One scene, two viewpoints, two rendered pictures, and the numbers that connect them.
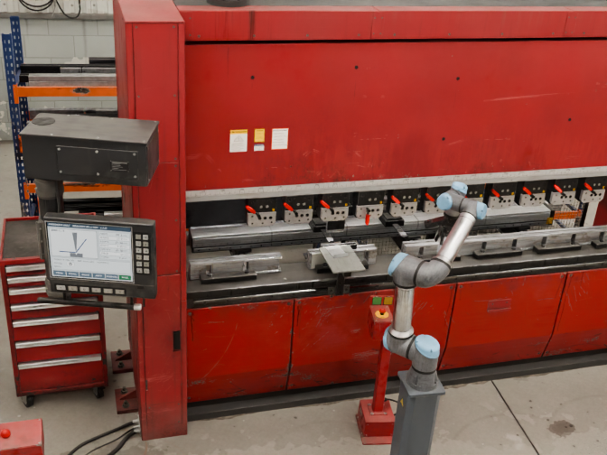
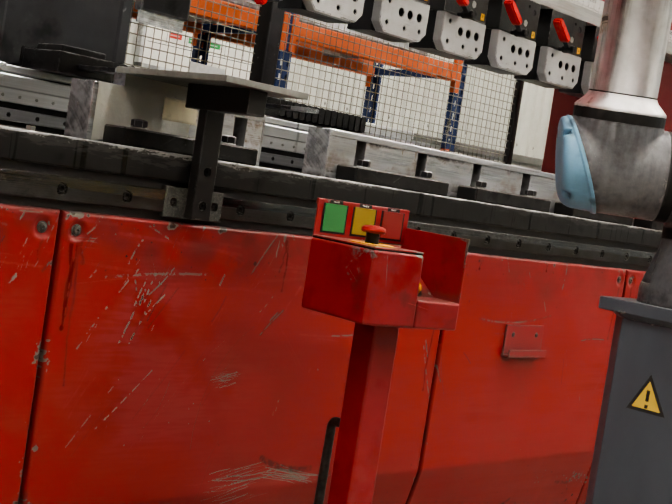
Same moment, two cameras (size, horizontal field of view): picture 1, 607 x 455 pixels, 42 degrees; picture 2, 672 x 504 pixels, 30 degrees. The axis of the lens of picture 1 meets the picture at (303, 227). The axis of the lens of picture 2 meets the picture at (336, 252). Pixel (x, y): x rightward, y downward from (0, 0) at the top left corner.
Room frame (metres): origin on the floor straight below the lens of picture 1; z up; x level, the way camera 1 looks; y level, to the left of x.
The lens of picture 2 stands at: (1.89, 0.62, 0.86)
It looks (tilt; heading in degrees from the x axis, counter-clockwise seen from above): 3 degrees down; 329
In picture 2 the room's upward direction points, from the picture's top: 9 degrees clockwise
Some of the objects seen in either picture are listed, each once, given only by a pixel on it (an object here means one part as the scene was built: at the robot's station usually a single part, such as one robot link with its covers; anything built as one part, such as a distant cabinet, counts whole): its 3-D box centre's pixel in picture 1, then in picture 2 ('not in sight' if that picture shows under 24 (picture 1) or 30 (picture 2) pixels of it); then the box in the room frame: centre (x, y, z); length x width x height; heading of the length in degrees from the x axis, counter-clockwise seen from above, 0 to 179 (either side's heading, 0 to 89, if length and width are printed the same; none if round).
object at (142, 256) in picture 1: (104, 253); not in sight; (2.91, 0.83, 1.42); 0.45 x 0.12 x 0.36; 90
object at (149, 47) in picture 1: (151, 218); not in sight; (3.76, 0.81, 1.15); 0.85 x 0.25 x 2.30; 17
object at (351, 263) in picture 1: (341, 259); (211, 82); (3.74, -0.22, 1.00); 0.26 x 0.18 x 0.01; 17
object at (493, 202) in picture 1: (499, 192); (503, 33); (4.18, -1.10, 1.26); 0.15 x 0.09 x 0.17; 107
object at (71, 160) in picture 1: (96, 220); not in sight; (2.99, 0.88, 1.53); 0.51 x 0.25 x 0.85; 90
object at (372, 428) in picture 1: (377, 421); not in sight; (3.55, -0.50, 0.06); 0.25 x 0.20 x 0.12; 8
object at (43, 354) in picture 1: (57, 312); not in sight; (3.77, 1.36, 0.50); 0.50 x 0.50 x 1.00; 17
